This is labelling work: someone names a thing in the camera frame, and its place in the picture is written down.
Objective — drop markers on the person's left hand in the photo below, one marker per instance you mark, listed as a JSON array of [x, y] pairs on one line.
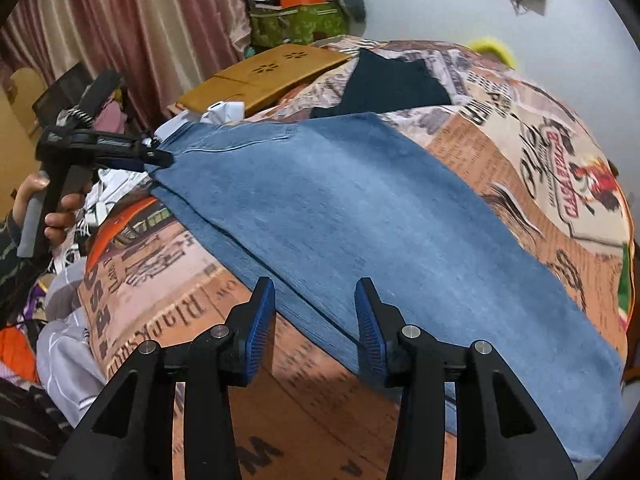
[[55, 212]]

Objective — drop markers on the white crumpled cloth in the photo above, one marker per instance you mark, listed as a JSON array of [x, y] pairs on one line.
[[222, 110]]

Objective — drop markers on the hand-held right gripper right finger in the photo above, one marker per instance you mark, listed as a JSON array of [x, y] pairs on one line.
[[369, 332]]

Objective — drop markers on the blue denim pants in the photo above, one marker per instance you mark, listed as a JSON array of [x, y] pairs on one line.
[[350, 230]]

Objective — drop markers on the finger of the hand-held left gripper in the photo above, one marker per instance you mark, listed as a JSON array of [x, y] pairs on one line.
[[150, 157]]

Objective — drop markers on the brown wooden lap tray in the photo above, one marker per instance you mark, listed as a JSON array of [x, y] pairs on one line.
[[260, 75]]

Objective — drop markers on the green patterned bag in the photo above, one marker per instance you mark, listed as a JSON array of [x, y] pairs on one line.
[[295, 22]]

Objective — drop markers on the dark folded cloth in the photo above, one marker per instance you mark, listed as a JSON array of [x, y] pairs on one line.
[[395, 85]]

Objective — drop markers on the yellow round object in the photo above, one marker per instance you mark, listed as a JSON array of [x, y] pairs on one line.
[[495, 50]]

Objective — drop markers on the grey white quilt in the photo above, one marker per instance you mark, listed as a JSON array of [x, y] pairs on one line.
[[65, 350]]

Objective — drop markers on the pink curtain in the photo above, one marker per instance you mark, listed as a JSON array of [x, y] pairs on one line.
[[135, 30]]

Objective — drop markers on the printed blanket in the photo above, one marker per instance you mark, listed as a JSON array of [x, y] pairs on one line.
[[500, 125]]

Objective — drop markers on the person's left forearm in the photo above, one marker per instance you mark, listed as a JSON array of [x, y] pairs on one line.
[[10, 245]]

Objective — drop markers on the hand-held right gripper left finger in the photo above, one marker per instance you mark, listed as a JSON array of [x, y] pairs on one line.
[[260, 330]]

